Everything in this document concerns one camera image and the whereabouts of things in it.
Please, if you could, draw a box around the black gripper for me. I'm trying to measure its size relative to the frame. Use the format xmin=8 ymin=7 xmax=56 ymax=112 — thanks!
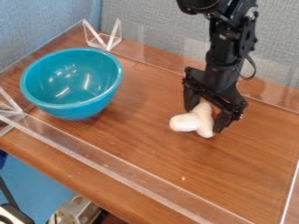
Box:
xmin=181 ymin=61 xmax=248 ymax=133

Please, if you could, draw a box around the toy mushroom brown cap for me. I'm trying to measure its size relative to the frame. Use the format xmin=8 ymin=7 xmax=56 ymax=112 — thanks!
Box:
xmin=169 ymin=101 xmax=213 ymax=138

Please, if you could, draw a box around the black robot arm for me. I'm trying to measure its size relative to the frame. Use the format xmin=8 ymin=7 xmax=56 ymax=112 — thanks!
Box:
xmin=176 ymin=0 xmax=259 ymax=133

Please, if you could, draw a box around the blue bowl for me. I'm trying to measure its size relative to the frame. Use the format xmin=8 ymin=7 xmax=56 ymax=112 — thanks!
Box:
xmin=20 ymin=47 xmax=124 ymax=121

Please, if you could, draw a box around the clear acrylic back barrier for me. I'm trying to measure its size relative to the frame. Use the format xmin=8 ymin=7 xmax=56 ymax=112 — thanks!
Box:
xmin=92 ymin=18 xmax=299 ymax=113

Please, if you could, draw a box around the clear acrylic barrier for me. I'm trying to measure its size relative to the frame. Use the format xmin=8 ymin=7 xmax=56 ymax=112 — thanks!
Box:
xmin=92 ymin=18 xmax=299 ymax=113
xmin=0 ymin=113 xmax=253 ymax=224

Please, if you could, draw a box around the clear acrylic front barrier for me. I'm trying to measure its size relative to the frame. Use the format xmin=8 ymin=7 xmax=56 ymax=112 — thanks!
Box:
xmin=0 ymin=113 xmax=253 ymax=224

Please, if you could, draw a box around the black chair part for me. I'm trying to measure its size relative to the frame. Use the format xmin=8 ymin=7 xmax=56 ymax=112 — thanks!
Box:
xmin=0 ymin=176 xmax=35 ymax=224

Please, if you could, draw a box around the clear acrylic corner bracket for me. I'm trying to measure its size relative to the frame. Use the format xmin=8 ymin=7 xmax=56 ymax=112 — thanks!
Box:
xmin=83 ymin=19 xmax=123 ymax=52

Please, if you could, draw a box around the grey metal bracket below table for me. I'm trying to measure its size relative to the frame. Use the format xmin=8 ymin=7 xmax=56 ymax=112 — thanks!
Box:
xmin=47 ymin=195 xmax=103 ymax=224

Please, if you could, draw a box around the clear acrylic left bracket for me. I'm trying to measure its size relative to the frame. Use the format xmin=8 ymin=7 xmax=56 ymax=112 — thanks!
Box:
xmin=0 ymin=87 xmax=24 ymax=137

